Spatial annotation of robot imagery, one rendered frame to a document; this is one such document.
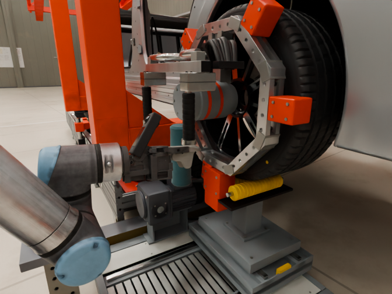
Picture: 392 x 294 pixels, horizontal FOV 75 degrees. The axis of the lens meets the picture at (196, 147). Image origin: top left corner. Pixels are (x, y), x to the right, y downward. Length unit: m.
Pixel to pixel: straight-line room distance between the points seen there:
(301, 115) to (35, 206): 0.63
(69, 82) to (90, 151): 2.61
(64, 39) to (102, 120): 2.01
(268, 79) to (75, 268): 0.63
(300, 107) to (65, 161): 0.57
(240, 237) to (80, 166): 0.85
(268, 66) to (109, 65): 0.74
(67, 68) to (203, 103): 2.44
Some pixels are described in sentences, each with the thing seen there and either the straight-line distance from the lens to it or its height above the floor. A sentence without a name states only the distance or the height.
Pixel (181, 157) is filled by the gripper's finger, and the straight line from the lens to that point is 0.65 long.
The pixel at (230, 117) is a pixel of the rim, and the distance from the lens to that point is 1.07.
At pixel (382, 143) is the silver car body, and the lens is 0.77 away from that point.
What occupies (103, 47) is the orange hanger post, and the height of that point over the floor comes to 1.05.
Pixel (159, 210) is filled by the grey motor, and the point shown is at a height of 0.31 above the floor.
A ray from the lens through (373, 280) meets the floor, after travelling 1.60.
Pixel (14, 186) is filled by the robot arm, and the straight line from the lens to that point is 0.45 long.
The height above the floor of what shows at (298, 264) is 0.16.
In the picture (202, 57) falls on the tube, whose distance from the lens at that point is 0.72.
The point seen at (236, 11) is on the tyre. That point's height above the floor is 1.16.
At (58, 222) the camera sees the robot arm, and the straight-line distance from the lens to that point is 0.47.
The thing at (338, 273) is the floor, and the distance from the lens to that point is 1.56.
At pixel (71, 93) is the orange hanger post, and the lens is 3.17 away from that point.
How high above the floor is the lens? 0.95
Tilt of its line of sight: 17 degrees down
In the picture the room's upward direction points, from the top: straight up
